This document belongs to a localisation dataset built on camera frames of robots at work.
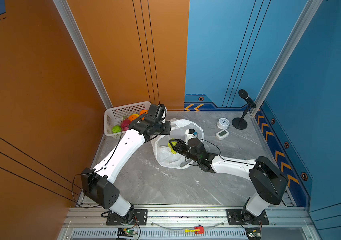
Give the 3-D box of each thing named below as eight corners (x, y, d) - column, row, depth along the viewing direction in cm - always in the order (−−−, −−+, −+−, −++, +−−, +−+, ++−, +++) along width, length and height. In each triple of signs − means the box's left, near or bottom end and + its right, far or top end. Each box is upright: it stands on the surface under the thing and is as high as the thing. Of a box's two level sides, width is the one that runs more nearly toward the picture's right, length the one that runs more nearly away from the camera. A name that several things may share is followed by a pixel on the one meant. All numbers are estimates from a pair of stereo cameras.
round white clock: (218, 129, 111) (219, 125, 108) (216, 121, 116) (217, 117, 113) (228, 129, 111) (230, 125, 108) (226, 121, 116) (228, 117, 113)
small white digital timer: (219, 141, 104) (220, 139, 102) (214, 135, 107) (214, 133, 105) (229, 135, 107) (230, 133, 105) (223, 130, 110) (224, 128, 108)
